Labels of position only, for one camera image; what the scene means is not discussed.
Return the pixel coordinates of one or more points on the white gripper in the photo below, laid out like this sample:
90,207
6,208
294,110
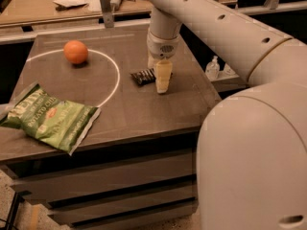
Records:
160,47

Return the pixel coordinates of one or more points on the black rxbar chocolate bar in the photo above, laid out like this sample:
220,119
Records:
144,77

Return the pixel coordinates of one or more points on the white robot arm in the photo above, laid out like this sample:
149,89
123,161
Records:
252,148

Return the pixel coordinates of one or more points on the green jalapeno chip bag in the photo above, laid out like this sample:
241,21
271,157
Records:
57,123

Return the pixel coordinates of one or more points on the left clear sanitizer bottle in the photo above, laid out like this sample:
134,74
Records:
212,69

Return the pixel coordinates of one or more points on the clear sanitizer bottle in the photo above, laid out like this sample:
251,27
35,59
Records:
228,70
212,69

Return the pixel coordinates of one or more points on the right clear sanitizer bottle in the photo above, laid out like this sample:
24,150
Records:
228,70

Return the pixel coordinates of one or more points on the orange fruit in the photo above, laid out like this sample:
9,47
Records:
75,52

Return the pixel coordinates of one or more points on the white paper sheets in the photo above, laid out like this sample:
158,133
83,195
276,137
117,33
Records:
92,5

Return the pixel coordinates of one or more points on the grey drawer cabinet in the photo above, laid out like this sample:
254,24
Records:
136,164

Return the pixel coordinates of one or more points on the wooden background desk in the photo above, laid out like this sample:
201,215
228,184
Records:
30,12

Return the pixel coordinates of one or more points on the grey metal rail shelf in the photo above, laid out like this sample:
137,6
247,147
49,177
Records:
226,82

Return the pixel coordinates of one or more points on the grey metal bracket post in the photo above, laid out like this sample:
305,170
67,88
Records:
107,13

